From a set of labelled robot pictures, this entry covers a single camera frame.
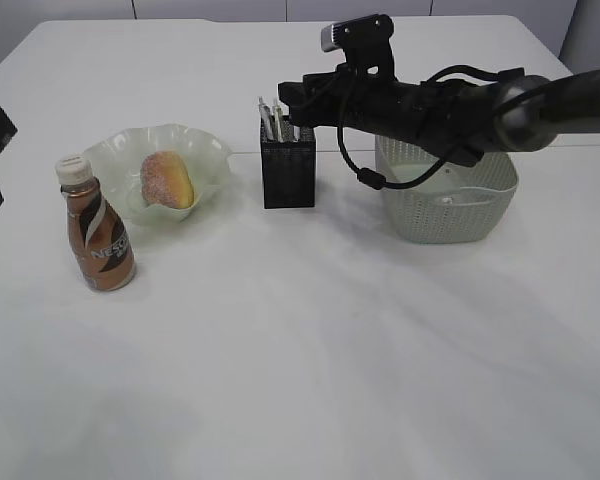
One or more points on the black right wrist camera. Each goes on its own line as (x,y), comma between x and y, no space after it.
(365,42)

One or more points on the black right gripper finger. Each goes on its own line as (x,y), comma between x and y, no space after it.
(306,92)
(313,117)

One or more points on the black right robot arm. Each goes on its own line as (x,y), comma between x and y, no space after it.
(451,118)

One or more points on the cream ballpoint pen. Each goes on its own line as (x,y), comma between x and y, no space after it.
(278,120)

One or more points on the black mesh pen holder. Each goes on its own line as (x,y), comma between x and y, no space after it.
(288,168)

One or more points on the white grey ballpoint pen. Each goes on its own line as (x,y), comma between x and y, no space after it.
(266,118)

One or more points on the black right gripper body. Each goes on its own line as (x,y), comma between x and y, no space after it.
(394,109)

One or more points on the yellow bread roll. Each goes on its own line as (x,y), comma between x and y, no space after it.
(165,181)

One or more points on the brown coffee bottle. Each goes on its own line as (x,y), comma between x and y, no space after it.
(96,233)

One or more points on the frosted green wavy plate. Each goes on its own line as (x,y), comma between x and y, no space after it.
(117,162)

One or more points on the green plastic woven basket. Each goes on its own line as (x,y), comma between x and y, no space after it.
(457,204)

